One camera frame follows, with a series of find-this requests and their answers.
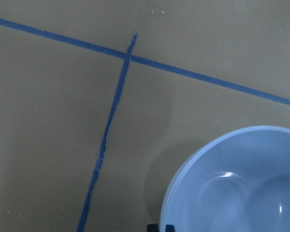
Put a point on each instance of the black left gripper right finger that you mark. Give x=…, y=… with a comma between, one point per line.
x=169, y=228

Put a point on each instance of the blue ceramic bowl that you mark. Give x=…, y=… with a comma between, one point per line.
x=239, y=182

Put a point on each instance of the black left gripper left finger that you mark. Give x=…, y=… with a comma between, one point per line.
x=152, y=228

